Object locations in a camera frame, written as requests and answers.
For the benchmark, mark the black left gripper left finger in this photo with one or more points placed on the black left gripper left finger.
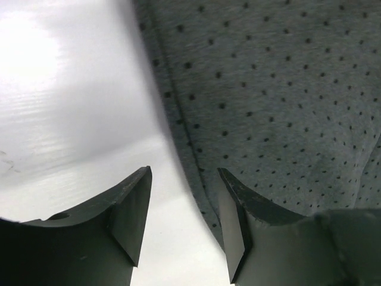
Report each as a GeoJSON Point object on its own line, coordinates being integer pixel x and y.
{"type": "Point", "coordinates": [97, 242]}

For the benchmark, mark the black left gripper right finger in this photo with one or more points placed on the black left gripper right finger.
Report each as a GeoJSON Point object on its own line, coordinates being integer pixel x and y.
{"type": "Point", "coordinates": [267, 244]}

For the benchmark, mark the grey polka dot skirt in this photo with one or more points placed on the grey polka dot skirt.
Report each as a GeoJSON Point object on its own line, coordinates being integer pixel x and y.
{"type": "Point", "coordinates": [283, 94]}

